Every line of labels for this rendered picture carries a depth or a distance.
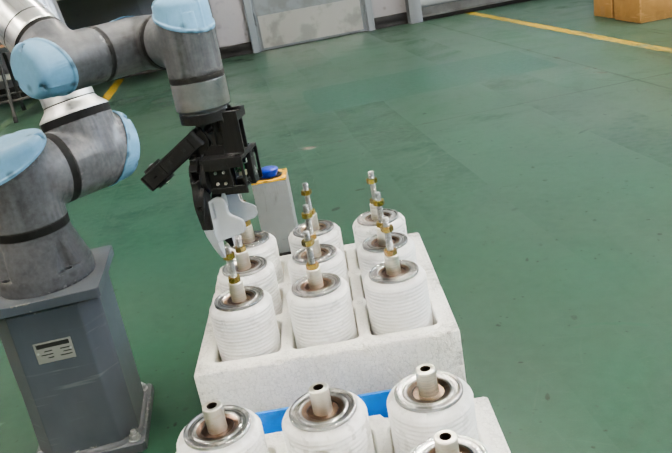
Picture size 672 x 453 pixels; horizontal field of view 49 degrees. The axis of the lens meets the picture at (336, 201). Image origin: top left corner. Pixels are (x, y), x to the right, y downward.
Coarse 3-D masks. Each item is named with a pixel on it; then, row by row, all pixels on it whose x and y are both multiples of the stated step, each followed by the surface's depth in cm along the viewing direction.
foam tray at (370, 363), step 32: (288, 256) 143; (352, 256) 137; (288, 288) 129; (352, 288) 125; (288, 320) 118; (448, 320) 110; (288, 352) 109; (320, 352) 107; (352, 352) 107; (384, 352) 107; (416, 352) 107; (448, 352) 108; (224, 384) 108; (256, 384) 108; (288, 384) 108; (352, 384) 109; (384, 384) 109
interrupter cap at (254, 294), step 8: (248, 288) 114; (256, 288) 114; (224, 296) 113; (248, 296) 112; (256, 296) 111; (216, 304) 111; (224, 304) 110; (232, 304) 111; (240, 304) 109; (248, 304) 109
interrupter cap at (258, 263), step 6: (252, 258) 125; (258, 258) 125; (264, 258) 124; (252, 264) 124; (258, 264) 122; (264, 264) 122; (222, 270) 122; (228, 270) 122; (240, 270) 122; (246, 270) 122; (252, 270) 121; (258, 270) 120; (228, 276) 120; (240, 276) 119
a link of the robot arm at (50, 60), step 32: (0, 0) 96; (32, 0) 97; (0, 32) 96; (32, 32) 94; (64, 32) 94; (96, 32) 97; (32, 64) 90; (64, 64) 92; (96, 64) 96; (32, 96) 93
